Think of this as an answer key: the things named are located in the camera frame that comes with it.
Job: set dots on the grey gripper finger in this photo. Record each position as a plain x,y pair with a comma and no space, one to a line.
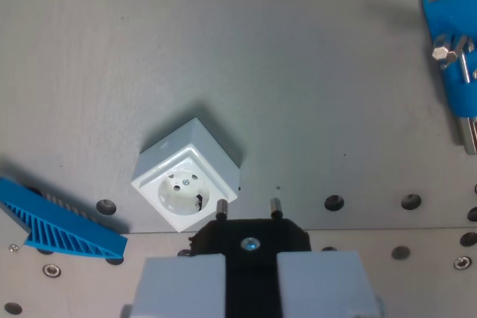
182,288
320,288

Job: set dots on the black two-pin power plug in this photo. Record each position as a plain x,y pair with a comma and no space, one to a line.
253,232

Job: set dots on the silver socket head screw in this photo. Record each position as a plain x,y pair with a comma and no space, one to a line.
51,270
462,262

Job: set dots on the blue ribbed plastic wedge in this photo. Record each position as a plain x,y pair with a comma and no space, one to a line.
56,228

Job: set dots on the silver hex key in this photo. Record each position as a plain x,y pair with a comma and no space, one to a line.
442,53
466,68

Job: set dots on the blue hex key holder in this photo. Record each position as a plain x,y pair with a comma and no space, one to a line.
443,9

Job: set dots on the white wall socket box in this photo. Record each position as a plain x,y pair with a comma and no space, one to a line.
179,184

